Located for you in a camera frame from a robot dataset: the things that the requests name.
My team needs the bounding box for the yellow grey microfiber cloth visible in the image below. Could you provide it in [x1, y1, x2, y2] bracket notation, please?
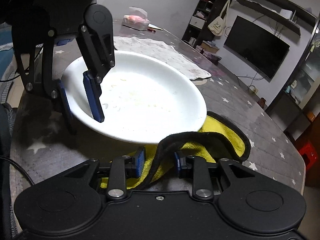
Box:
[99, 112, 251, 190]

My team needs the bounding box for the white ceramic bowl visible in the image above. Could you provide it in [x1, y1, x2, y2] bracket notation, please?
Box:
[62, 50, 207, 144]

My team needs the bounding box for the white patterned towel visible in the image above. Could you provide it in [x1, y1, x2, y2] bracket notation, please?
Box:
[114, 36, 212, 80]

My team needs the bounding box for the tissue pack in plastic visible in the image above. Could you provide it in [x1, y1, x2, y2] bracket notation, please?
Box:
[121, 7, 150, 31]

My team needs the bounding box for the white paper sheet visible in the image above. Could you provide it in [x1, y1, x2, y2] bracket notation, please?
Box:
[148, 23, 162, 30]

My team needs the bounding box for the stack of boxes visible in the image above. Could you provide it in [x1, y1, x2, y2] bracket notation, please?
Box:
[196, 41, 221, 66]

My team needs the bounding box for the glass door cabinet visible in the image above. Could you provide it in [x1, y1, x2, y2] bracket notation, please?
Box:
[266, 19, 319, 142]

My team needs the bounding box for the red plastic stool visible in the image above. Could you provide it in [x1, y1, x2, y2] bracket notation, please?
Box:
[297, 140, 318, 171]

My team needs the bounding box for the canvas tote bag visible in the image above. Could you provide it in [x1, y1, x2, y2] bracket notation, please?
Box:
[208, 0, 231, 36]

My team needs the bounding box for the black flat television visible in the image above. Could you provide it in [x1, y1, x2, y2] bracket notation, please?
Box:
[222, 16, 290, 82]

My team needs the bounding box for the black wall bookshelf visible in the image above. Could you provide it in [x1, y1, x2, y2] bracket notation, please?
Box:
[182, 0, 232, 48]

